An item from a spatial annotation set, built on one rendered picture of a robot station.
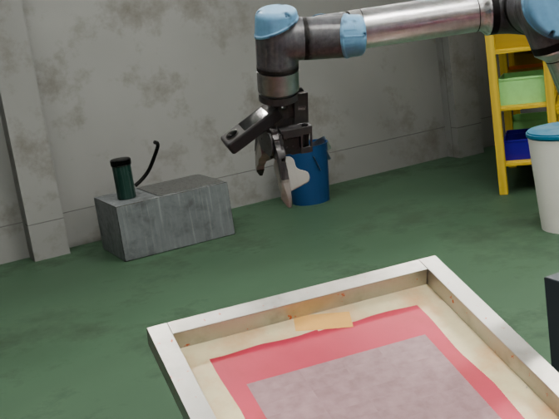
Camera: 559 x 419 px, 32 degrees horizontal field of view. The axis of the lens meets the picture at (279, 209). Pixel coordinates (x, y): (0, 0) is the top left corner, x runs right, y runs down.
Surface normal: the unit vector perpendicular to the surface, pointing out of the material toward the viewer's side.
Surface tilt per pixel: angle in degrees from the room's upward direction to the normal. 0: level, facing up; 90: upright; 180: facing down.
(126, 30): 90
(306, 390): 18
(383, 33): 110
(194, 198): 90
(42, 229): 90
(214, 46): 90
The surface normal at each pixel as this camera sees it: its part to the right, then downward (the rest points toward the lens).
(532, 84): -0.33, 0.26
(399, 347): -0.03, -0.87
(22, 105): 0.44, 0.14
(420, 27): 0.13, 0.53
